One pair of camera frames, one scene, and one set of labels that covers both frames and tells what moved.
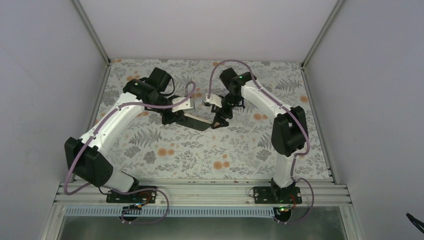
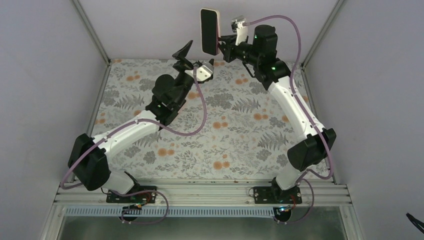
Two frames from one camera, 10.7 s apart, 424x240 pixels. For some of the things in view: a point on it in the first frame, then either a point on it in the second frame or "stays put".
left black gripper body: x=165 y=120 to x=184 y=93
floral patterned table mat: x=148 y=149 stays put
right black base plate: x=270 y=195 stays put
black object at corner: x=416 y=222 stays put
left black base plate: x=141 y=197 stays put
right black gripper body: x=236 y=99 to x=231 y=56
